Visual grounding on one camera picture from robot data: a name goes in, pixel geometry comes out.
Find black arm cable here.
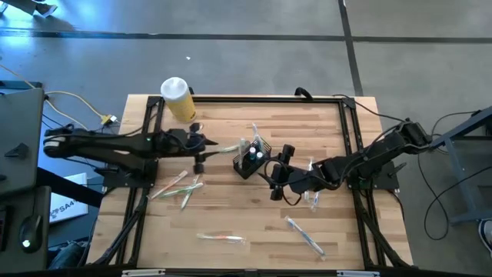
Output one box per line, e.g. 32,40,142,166
331,93,409,124

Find black diagonal bar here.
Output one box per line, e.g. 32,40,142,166
36,165,105,209

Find blue-grey metal table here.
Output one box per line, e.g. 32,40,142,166
424,104,492,227

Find black wire toothbrush caddy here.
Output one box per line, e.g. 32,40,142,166
231,137,273,181

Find black computer mouse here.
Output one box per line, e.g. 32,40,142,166
18,214,44,254

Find white bracket strip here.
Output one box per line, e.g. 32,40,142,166
336,269,382,277
121,269,167,277

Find black curved hook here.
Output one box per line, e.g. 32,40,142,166
294,86,315,102

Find yellow cable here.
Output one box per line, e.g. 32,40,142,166
0,63,118,127

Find black triangular bracket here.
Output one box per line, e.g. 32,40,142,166
4,142,30,159

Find grey desk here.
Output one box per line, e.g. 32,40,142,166
0,79,53,272

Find yellow bottle with white cap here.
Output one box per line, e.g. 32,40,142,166
160,76,198,125

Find white printed box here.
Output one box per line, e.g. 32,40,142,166
48,172,90,224

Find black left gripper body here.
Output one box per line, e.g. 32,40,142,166
165,122,207,175

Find black floor cable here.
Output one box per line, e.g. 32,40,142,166
424,165,492,242

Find person's leg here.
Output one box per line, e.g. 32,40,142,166
48,237,91,270

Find person's shoe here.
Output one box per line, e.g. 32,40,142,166
7,0,58,18
477,219,492,259

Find black right camera cable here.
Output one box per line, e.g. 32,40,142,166
264,158,305,207

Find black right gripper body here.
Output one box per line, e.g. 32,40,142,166
269,144,321,202

